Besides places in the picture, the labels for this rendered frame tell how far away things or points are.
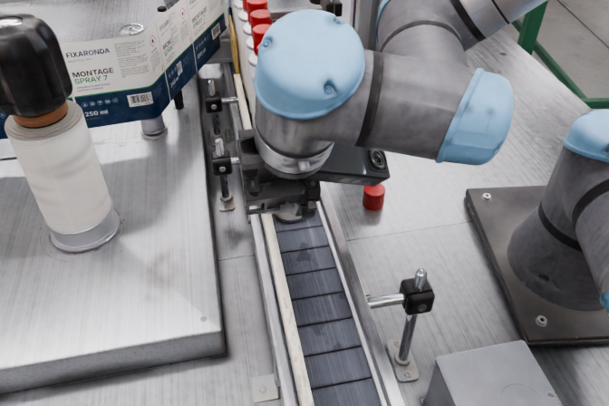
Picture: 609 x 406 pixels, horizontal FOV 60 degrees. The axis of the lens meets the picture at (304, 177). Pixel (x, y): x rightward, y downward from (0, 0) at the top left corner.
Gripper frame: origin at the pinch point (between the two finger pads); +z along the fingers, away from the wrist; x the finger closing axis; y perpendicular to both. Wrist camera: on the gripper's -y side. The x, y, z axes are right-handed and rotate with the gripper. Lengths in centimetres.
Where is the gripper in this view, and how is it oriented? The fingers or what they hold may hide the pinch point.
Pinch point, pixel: (297, 200)
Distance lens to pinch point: 69.2
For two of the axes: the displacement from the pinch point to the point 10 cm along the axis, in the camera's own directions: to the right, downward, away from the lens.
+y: -9.8, 1.3, -1.5
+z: -1.0, 3.4, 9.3
